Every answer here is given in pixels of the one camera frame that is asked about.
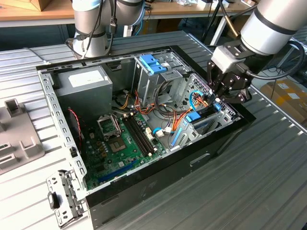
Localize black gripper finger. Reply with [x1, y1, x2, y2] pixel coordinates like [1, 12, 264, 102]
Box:
[206, 61, 225, 101]
[215, 84, 253, 104]

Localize orange yellow power wire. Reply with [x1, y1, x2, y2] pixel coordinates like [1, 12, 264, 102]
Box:
[170, 92, 217, 137]

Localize hard disk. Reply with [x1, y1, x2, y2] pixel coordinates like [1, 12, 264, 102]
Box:
[170, 102, 222, 147]

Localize silver disk bay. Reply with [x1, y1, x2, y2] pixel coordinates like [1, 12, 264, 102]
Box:
[167, 103, 242, 152]

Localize brown cardboard box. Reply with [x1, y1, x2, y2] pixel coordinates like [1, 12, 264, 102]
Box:
[260, 80, 307, 123]

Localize black tripod stand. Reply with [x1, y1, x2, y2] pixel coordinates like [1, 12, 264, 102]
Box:
[201, 0, 223, 47]

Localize blue plastic drive latch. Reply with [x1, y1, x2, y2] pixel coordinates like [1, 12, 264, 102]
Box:
[139, 54, 167, 75]

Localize silver drive cage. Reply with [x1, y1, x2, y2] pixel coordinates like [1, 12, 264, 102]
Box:
[131, 51, 192, 108]

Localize wooden desk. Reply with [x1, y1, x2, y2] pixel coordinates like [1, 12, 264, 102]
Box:
[0, 0, 260, 47]

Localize black RAM slot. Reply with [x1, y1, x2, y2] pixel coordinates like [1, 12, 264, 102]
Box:
[130, 115, 155, 154]
[124, 116, 149, 157]

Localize metal socket cover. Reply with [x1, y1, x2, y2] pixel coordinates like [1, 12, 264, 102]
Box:
[96, 114, 120, 139]

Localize CPU socket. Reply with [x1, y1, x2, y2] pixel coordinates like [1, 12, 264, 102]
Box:
[106, 138, 127, 154]

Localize black open PC case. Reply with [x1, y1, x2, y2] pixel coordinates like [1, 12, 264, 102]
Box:
[35, 44, 257, 230]

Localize grey power supply unit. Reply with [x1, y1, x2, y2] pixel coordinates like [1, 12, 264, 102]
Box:
[55, 66, 113, 120]

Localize green motherboard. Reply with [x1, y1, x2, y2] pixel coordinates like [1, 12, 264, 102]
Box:
[81, 111, 168, 190]

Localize blue expansion slot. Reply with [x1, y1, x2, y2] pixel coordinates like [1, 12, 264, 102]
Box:
[97, 159, 139, 184]

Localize black case fan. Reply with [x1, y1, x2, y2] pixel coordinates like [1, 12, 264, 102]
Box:
[67, 107, 84, 154]

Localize silver expansion card retainer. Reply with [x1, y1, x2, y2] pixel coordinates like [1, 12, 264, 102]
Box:
[46, 169, 88, 228]

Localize brown wooden box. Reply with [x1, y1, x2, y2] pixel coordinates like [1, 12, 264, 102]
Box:
[14, 0, 52, 12]

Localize grey parts rack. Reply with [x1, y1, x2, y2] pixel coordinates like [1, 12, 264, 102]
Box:
[0, 99, 46, 178]

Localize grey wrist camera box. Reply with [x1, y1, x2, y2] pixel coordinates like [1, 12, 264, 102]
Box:
[211, 45, 243, 74]

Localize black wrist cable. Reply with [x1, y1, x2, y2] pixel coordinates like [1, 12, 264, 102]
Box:
[242, 40, 306, 80]

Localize blue looped data wire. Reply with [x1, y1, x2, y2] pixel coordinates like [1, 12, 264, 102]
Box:
[189, 90, 205, 112]

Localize blue flat board wire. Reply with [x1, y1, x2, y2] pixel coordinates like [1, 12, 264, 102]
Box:
[151, 126, 174, 139]

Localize multicoloured wire bundle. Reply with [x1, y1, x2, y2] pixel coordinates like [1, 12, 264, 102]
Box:
[112, 90, 195, 131]

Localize yellow board power wires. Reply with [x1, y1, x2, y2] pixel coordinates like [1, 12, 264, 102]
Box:
[115, 90, 133, 111]

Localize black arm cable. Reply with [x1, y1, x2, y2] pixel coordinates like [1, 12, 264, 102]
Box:
[23, 0, 119, 65]

